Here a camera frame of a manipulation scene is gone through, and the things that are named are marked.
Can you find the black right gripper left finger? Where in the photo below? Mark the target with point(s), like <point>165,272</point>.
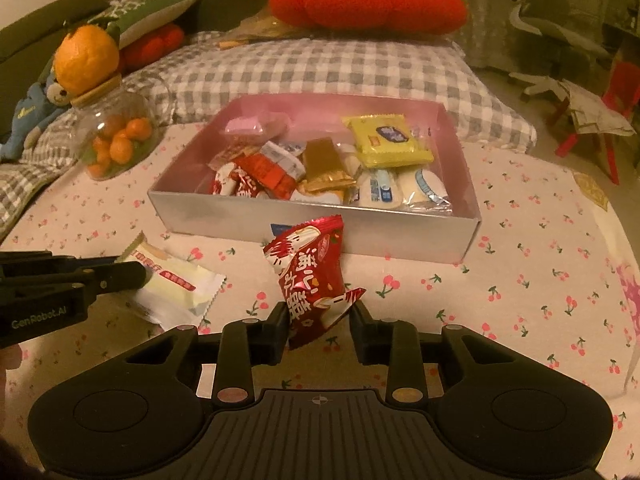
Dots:
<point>243,345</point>

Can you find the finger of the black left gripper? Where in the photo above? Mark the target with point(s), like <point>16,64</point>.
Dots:
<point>108,274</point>

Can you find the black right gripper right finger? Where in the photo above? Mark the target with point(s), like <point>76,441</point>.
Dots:
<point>395,344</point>

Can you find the white yellow snack packet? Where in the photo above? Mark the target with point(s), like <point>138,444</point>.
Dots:
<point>175,292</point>

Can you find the red white snack packet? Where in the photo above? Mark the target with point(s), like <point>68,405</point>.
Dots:
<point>307,261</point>
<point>231,180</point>

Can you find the white blue snack bar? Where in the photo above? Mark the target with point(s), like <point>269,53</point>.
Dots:
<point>422,190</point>
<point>376,189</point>

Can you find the red orange snack packet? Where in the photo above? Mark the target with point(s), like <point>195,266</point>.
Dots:
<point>275,168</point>

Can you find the brown gold snack packet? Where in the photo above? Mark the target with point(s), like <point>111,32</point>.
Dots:
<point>324,167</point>

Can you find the yellow biscuit packet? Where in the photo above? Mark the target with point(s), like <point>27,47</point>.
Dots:
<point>385,141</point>

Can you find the pink wafer packet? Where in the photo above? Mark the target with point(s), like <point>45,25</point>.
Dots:
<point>264,126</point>

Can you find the orange lemon biscuit packet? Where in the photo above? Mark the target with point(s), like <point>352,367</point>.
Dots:
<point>330,196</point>

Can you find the glass jar with kumquats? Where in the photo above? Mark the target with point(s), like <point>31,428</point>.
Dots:
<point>117,125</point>

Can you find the silver pink snack box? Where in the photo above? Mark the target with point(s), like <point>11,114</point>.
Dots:
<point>390,170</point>

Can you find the cherry print tablecloth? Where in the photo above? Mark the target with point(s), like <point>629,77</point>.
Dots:
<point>550,273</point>

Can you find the blue monkey plush toy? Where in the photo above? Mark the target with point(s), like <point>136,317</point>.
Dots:
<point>32,115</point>

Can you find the large orange fruit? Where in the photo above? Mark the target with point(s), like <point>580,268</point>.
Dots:
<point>87,57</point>

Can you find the grey checkered blanket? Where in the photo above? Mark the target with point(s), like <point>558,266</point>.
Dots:
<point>300,75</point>

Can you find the small red knitted cushion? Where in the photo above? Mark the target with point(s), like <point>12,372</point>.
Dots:
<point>151,47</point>

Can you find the green snowflake pillow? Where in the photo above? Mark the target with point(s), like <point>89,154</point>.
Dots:
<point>129,20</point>

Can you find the yellow plastic wrapper on blanket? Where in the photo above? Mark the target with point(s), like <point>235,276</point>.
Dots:
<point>260,27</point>

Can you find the newspaper on chair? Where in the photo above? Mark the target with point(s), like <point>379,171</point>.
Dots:
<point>590,114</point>

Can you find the red plastic chair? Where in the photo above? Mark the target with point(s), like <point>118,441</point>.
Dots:
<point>622,95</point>

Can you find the white office chair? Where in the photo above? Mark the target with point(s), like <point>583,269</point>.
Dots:
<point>546,19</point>

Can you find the red tomato cushion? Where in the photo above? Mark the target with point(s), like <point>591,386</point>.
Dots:
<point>434,17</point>

